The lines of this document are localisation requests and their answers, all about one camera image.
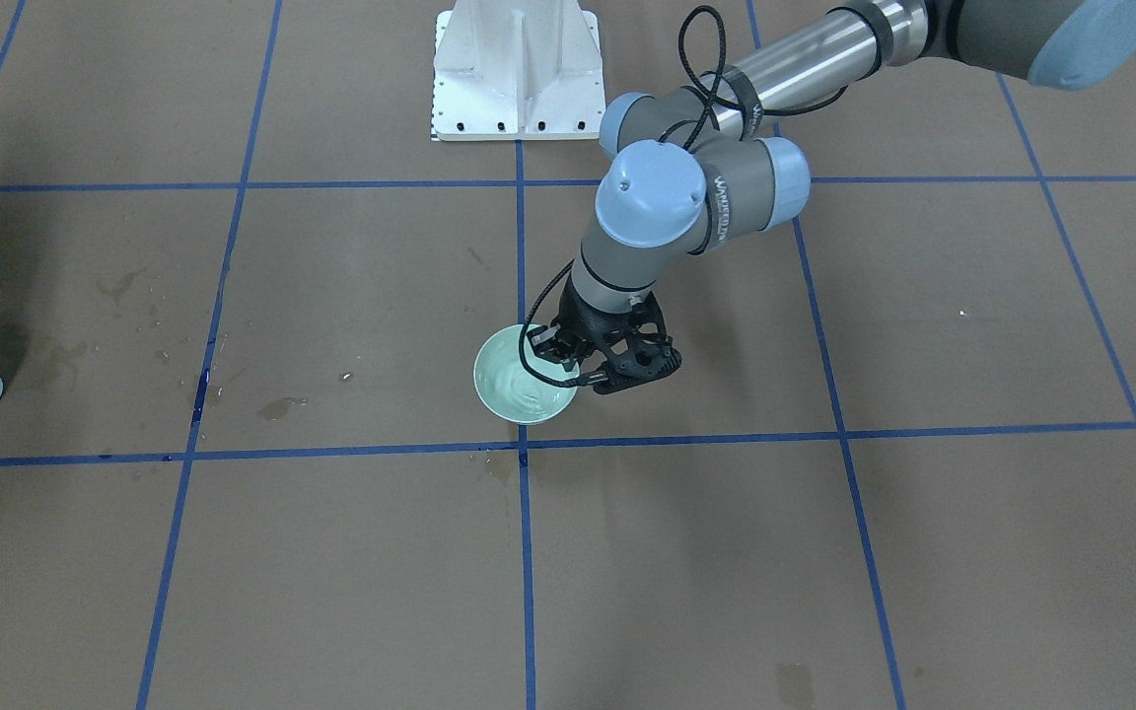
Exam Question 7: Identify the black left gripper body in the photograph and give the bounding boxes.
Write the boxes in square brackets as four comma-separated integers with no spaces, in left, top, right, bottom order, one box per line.
[553,291,648,367]

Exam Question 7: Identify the mint green ceramic bowl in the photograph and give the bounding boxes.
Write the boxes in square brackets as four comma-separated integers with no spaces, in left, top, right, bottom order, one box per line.
[473,324,580,424]

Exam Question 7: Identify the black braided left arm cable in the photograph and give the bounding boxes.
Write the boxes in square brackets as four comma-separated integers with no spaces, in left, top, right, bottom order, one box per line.
[519,5,850,389]

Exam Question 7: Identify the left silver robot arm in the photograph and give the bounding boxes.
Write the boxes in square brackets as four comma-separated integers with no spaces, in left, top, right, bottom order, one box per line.
[515,1,1136,394]

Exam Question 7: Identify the white pedestal column base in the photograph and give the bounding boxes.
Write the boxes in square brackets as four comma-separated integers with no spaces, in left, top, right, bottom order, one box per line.
[431,1,605,141]

